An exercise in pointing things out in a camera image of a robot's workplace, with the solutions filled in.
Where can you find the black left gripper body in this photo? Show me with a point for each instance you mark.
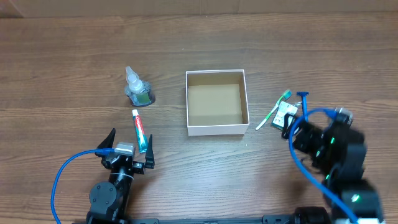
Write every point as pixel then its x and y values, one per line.
pixel 125 163

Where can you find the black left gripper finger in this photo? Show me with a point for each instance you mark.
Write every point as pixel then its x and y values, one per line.
pixel 150 162
pixel 108 142

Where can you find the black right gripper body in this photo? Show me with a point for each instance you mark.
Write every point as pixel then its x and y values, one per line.
pixel 301 140

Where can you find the green white floss packet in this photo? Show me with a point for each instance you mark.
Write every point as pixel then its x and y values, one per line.
pixel 283 109

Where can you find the green white toothbrush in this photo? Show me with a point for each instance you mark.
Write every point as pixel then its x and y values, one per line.
pixel 285 96

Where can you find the blue disposable razor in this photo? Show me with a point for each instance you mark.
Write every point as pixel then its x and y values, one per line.
pixel 303 95

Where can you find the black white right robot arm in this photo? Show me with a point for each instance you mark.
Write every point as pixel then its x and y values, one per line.
pixel 337 152

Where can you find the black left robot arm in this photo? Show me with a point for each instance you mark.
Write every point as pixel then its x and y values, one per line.
pixel 109 199

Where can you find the red green toothpaste tube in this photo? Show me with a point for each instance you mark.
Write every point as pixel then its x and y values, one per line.
pixel 140 134

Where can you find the clear soap pump bottle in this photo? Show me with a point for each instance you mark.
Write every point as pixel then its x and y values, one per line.
pixel 138 91

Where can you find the white cardboard box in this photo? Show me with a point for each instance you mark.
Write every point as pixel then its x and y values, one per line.
pixel 217 102

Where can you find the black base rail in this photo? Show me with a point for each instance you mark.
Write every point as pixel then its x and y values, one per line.
pixel 266 219

